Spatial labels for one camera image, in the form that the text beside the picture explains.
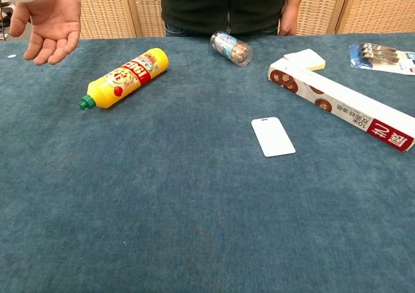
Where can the blister pack of metal clips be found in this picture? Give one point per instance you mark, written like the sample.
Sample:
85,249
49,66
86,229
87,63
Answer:
379,58

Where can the person's left hand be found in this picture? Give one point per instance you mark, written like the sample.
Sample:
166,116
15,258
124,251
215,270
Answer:
288,20

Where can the long white baking paper box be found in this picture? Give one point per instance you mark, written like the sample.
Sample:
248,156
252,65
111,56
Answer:
340,95

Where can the clear plastic jar with print label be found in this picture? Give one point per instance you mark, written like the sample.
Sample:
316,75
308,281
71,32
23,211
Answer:
231,48

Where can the person's torso in black jacket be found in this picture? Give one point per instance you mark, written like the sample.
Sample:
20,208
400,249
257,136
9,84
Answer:
220,4

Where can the yellow bottle with green cap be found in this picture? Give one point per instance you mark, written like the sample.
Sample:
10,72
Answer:
129,79

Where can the person's right hand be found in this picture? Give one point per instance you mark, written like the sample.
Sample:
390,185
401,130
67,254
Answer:
55,17

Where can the blue-green tablecloth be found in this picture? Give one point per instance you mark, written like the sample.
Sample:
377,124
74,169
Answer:
194,208

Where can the pale yellow sticky note pad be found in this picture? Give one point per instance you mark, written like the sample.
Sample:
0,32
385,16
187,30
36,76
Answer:
308,59

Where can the wicker folding screen panel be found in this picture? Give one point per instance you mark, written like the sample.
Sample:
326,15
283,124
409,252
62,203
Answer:
379,7
319,7
149,11
107,11

